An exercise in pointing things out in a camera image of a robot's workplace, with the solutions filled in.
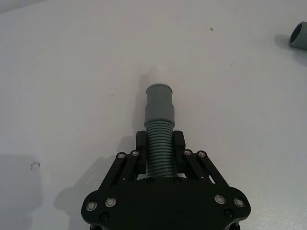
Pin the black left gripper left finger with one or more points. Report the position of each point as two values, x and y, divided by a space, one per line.
141 153

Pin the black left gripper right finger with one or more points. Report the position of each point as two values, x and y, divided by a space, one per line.
179 148

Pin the white plastic pipe piece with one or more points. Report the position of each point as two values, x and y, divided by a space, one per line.
160 74

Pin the grey plastic tube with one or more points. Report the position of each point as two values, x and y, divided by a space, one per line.
299 36

